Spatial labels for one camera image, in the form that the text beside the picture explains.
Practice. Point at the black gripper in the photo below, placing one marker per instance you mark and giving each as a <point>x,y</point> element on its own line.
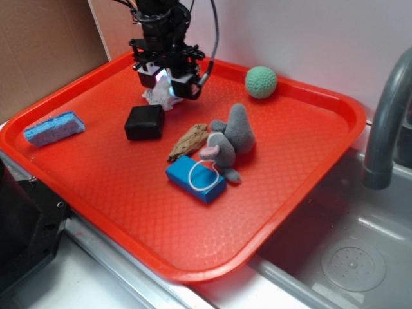
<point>162,47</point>

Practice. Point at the white paper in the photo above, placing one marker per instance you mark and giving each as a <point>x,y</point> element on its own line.
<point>161,95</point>

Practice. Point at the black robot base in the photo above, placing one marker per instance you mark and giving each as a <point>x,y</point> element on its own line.
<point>32,219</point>

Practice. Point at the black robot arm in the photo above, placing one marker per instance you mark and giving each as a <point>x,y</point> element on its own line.
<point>171,12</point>

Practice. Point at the black rectangular box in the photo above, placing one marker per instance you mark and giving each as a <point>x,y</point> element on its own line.
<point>145,122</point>

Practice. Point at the brown wood piece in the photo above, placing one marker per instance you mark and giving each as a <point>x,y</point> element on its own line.
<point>190,142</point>

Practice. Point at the grey plush mouse toy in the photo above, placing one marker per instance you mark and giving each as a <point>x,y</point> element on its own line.
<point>229,139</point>

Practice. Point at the green dimpled ball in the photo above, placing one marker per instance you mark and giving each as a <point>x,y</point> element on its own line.
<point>260,82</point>

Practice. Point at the blue rectangular block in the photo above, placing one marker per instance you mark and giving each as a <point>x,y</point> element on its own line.
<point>199,178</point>

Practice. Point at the red plastic tray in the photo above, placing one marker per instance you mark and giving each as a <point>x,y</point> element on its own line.
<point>120,186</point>

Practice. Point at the blue sponge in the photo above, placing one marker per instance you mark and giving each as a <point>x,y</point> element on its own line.
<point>54,129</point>

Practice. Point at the brown cardboard panel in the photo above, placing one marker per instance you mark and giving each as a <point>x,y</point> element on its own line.
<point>45,45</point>

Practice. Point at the grey faucet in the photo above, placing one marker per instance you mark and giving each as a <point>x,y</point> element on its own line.
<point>389,141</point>

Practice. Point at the grey sink basin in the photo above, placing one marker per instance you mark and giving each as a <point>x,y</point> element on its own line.
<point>345,246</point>

